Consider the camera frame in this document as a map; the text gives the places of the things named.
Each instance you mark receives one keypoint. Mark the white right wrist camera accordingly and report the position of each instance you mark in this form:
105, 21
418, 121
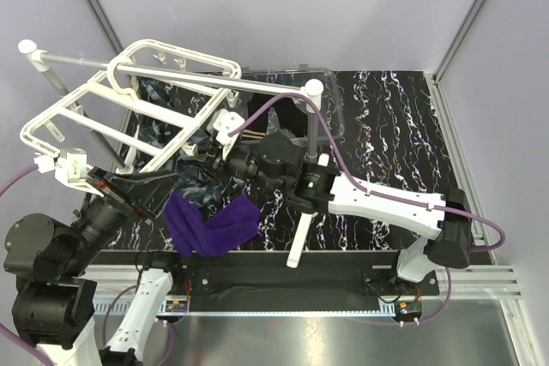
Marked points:
222, 123

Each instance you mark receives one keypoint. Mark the dark patterned sock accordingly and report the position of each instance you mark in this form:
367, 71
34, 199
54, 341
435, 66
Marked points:
200, 186

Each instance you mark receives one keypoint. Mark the purple fleece sock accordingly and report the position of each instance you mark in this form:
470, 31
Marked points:
231, 227

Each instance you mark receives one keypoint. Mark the metal hanging rack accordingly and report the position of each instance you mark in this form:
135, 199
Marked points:
205, 75

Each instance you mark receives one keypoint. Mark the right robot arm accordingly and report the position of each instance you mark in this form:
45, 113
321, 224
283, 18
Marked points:
441, 222

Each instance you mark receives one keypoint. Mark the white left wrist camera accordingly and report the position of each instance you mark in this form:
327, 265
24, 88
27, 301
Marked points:
70, 168

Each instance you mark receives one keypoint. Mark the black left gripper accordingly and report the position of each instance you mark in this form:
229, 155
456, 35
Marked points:
143, 192

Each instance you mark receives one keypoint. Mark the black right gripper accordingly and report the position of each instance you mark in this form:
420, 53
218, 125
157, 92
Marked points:
219, 166

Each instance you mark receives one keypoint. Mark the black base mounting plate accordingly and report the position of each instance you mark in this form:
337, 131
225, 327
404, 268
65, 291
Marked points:
261, 282

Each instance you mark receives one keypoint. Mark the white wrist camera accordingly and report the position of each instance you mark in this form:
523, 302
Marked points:
70, 168
222, 123

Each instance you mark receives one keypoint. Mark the clear plastic bin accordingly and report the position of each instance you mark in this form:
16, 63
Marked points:
331, 107

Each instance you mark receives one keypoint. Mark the black striped sock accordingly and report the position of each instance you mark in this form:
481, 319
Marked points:
289, 117

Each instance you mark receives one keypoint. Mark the white clip drying hanger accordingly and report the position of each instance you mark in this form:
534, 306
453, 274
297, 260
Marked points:
105, 85

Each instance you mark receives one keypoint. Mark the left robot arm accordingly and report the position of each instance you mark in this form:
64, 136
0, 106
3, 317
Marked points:
53, 312

